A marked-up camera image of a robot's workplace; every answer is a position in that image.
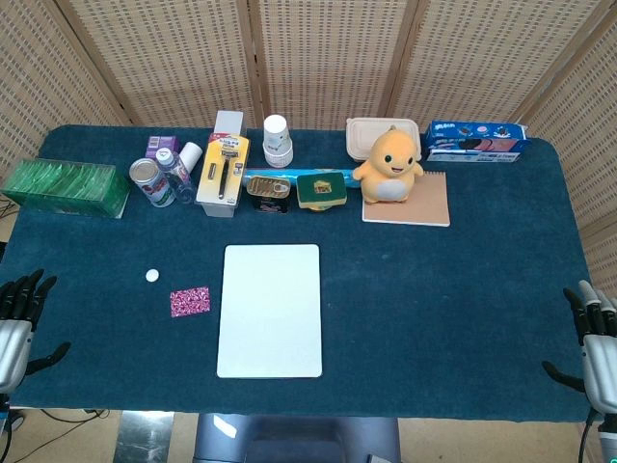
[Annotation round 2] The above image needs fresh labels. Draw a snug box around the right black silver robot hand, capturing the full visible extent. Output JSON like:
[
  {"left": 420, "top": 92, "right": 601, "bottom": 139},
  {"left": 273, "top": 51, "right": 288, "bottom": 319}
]
[{"left": 542, "top": 279, "right": 617, "bottom": 415}]

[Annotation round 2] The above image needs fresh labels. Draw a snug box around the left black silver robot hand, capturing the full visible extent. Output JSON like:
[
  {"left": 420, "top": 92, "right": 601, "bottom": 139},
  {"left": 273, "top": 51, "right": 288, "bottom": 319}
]
[{"left": 0, "top": 268, "right": 72, "bottom": 395}]

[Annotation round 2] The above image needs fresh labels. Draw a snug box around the pink glitter square packet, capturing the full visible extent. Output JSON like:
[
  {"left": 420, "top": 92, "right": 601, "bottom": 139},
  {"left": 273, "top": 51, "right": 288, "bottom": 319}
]
[{"left": 170, "top": 286, "right": 212, "bottom": 319}]

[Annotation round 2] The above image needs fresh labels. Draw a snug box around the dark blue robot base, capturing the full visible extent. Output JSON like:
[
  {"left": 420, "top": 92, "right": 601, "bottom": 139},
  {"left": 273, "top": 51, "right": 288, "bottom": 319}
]
[{"left": 192, "top": 412, "right": 402, "bottom": 463}]

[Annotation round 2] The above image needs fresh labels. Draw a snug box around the white rectangular board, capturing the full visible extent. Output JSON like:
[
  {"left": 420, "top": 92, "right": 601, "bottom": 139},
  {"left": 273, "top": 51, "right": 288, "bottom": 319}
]
[{"left": 216, "top": 243, "right": 323, "bottom": 380}]

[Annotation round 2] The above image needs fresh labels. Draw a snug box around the grey marble table leg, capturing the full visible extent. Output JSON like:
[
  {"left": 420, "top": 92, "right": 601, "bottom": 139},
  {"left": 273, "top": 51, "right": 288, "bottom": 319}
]
[{"left": 113, "top": 410, "right": 175, "bottom": 463}]

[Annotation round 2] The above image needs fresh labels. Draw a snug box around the green transparent tea box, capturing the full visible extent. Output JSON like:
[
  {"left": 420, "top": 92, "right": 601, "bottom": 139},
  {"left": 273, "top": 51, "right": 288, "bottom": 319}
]
[{"left": 0, "top": 157, "right": 130, "bottom": 220}]

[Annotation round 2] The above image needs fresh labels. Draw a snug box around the dark blue table cloth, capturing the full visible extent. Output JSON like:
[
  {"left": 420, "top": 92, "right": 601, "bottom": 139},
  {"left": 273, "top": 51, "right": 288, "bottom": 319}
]
[{"left": 0, "top": 123, "right": 593, "bottom": 424}]

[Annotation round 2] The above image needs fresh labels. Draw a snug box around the silver red green drink can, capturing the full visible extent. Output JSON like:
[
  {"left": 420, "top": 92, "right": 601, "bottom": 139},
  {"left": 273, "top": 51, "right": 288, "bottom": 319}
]
[{"left": 128, "top": 157, "right": 175, "bottom": 208}]

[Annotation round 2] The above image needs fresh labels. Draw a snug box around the clear plastic water bottle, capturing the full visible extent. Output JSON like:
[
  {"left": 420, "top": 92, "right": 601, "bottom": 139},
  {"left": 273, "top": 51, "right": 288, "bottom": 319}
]
[{"left": 154, "top": 148, "right": 198, "bottom": 204}]

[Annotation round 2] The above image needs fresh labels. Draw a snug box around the brown spiral notebook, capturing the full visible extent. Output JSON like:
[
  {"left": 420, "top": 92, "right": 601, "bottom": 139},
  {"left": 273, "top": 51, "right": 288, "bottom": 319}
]
[{"left": 361, "top": 169, "right": 451, "bottom": 228}]

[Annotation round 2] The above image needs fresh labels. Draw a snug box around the white blue toothpaste box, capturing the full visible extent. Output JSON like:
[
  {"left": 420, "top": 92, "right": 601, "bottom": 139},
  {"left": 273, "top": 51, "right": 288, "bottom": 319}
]
[{"left": 426, "top": 149, "right": 523, "bottom": 164}]

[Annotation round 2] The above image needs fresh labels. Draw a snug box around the small purple box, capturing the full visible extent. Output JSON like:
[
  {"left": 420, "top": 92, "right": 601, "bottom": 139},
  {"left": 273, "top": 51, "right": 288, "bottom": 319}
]
[{"left": 145, "top": 135, "right": 181, "bottom": 160}]

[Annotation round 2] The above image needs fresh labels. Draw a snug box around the small white cylinder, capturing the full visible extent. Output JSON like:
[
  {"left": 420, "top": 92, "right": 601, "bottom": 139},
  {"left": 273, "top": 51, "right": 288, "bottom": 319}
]
[{"left": 178, "top": 141, "right": 203, "bottom": 174}]

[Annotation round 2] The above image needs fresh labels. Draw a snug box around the blue cookie box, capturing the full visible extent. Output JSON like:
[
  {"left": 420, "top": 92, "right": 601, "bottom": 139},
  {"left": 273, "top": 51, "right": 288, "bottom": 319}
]
[{"left": 423, "top": 120, "right": 531, "bottom": 154}]

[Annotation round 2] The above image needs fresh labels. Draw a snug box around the razor in yellow blister pack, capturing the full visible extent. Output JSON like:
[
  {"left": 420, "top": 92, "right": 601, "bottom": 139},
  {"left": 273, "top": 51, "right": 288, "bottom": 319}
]
[{"left": 195, "top": 132, "right": 251, "bottom": 207}]

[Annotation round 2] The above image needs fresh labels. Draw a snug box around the yellow plush toy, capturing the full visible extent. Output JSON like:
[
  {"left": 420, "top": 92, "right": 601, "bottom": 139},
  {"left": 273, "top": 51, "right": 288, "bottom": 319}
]
[{"left": 352, "top": 124, "right": 425, "bottom": 204}]

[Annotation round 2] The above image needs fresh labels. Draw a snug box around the black luncheon meat tin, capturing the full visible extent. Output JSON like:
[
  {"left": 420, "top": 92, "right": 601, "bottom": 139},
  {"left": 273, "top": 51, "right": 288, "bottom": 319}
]
[{"left": 246, "top": 174, "right": 292, "bottom": 214}]

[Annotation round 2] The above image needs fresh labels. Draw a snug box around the green square tin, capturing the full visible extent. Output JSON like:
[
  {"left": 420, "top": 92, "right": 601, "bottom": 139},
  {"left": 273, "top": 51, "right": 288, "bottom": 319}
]
[{"left": 295, "top": 172, "right": 348, "bottom": 209}]

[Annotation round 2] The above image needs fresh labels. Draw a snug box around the beige lidded lunch container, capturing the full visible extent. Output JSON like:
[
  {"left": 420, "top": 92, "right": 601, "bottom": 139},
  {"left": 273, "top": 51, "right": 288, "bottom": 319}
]
[{"left": 345, "top": 117, "right": 422, "bottom": 163}]

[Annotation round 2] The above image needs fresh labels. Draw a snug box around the stack of white paper cups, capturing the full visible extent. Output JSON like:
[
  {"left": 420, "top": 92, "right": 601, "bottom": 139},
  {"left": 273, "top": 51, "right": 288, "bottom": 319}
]
[{"left": 262, "top": 114, "right": 294, "bottom": 169}]

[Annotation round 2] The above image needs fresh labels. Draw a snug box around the teal blue wrapped roll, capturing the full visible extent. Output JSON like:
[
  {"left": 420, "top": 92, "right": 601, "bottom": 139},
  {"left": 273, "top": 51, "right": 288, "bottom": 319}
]
[{"left": 243, "top": 167, "right": 358, "bottom": 190}]

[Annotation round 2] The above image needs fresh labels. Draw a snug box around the woven wooden folding screen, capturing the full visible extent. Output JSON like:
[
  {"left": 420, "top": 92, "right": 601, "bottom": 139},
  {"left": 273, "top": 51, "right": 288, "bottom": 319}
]
[{"left": 0, "top": 0, "right": 617, "bottom": 295}]

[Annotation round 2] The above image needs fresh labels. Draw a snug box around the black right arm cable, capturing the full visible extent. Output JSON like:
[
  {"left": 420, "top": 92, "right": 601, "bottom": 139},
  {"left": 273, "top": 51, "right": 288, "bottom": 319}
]
[{"left": 579, "top": 412, "right": 600, "bottom": 463}]

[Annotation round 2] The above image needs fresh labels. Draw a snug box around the black floor cable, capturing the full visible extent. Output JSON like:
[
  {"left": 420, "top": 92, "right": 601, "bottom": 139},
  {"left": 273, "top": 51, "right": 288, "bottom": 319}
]
[{"left": 38, "top": 408, "right": 113, "bottom": 425}]

